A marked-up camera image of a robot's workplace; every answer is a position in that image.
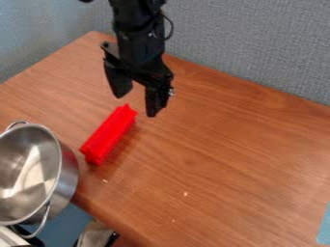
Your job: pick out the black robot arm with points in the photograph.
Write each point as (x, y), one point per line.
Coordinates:
(137, 13)

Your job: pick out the metal pot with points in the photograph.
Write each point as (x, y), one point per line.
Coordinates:
(39, 175)

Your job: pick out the white box corner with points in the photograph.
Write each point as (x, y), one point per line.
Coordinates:
(10, 239)

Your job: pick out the red plastic block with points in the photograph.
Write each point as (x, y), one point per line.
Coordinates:
(109, 134)

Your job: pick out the grey metal table bracket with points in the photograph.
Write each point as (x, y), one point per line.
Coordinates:
(97, 235)

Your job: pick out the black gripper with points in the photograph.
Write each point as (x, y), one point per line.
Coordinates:
(134, 60)

